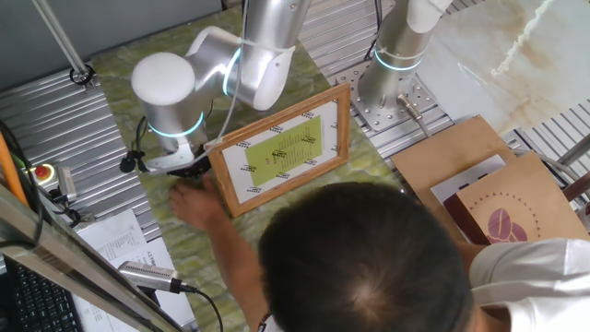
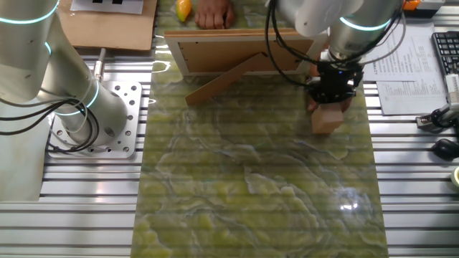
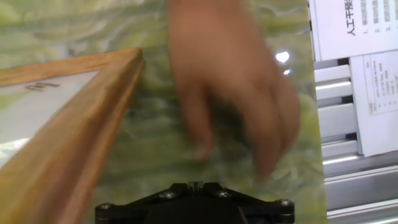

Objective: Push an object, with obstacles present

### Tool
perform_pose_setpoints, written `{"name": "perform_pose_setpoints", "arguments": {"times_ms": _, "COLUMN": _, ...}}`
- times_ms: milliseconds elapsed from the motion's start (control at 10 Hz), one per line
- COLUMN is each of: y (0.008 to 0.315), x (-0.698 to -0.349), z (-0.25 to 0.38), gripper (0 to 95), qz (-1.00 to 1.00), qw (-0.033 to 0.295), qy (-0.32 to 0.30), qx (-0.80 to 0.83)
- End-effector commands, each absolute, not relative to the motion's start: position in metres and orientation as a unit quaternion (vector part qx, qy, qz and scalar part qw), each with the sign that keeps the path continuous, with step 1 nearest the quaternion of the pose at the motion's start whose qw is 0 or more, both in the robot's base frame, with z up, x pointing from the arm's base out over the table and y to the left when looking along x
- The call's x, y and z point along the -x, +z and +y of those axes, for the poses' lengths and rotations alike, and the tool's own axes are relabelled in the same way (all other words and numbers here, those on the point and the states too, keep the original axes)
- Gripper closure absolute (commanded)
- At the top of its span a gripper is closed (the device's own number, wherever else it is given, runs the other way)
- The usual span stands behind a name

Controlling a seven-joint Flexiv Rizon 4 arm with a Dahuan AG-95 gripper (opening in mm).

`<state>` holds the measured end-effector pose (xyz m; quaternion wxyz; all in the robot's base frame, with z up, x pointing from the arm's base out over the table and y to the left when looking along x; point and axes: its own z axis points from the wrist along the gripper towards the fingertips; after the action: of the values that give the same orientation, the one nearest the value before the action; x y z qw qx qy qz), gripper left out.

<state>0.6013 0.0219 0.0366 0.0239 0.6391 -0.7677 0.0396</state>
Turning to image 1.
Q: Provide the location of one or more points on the red emergency stop button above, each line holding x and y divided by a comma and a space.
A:
42, 172

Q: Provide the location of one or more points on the person dark haired head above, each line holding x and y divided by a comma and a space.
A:
364, 263

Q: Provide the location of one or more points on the brown wooden bar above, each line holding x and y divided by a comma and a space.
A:
578, 186

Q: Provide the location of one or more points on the white paper with text list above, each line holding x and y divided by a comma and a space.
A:
180, 309

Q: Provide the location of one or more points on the white sheet with black marks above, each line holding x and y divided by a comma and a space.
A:
456, 182

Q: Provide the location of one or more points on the brown cardboard sheet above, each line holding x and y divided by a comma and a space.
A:
428, 161

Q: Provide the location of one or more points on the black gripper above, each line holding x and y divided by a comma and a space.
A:
189, 168

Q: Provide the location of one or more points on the white marble board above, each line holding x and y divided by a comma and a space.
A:
530, 55

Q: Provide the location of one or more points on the person white shirt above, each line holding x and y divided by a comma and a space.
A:
530, 276

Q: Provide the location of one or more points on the person left hand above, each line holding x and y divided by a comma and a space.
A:
196, 205

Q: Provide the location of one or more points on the silver camera pole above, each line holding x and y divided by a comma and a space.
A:
60, 39

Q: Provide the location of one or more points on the person left forearm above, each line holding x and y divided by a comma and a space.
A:
239, 267

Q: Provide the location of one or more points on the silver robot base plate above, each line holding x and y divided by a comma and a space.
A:
369, 115

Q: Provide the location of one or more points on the small grey box device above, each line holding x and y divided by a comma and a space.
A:
67, 182

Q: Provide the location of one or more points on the silver metal bar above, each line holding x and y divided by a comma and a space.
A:
576, 148

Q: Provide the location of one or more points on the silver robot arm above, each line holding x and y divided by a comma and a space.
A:
170, 106

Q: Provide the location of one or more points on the silver aluminium frame beam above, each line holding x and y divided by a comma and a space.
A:
55, 249

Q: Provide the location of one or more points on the white paper with printed table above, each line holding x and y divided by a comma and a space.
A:
110, 235

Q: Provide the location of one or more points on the green marble pattern mat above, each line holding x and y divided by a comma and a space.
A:
120, 83

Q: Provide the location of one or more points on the black computer keyboard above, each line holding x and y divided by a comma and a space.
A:
37, 304

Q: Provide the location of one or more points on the black silver camera stand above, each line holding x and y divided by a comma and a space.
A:
149, 295

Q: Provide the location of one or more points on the wooden picture frame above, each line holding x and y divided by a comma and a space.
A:
221, 180

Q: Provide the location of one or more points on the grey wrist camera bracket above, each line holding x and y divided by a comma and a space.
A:
168, 161

